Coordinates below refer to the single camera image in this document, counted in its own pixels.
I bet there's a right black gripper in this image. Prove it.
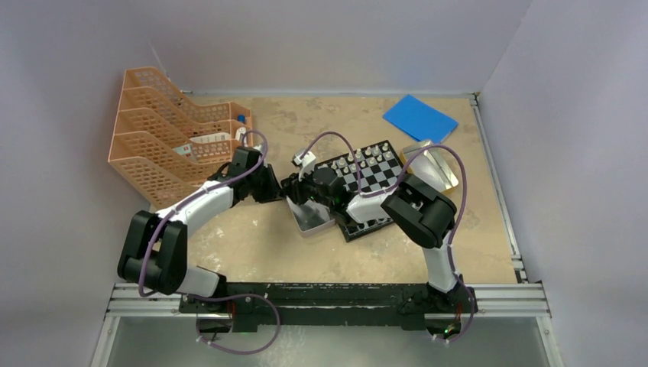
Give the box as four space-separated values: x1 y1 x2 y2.
283 166 334 209

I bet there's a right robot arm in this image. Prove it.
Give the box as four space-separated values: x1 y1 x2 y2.
280 167 459 311

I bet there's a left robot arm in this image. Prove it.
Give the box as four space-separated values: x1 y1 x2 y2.
117 147 281 313

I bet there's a black white chess board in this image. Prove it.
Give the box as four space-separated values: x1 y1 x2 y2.
315 140 403 242

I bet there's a silver metal tin tray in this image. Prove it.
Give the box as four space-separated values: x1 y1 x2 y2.
287 198 336 238

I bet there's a white label box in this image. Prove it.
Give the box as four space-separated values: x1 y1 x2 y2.
190 132 232 144

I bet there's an orange plastic file rack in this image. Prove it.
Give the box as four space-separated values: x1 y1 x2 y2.
108 67 254 207

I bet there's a blue notebook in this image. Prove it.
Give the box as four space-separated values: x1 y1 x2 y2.
383 95 458 144

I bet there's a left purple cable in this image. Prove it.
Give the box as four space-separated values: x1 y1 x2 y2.
138 129 269 300

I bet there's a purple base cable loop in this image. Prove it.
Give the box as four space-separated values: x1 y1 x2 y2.
196 294 281 356

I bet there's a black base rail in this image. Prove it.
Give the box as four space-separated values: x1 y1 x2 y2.
180 282 478 337

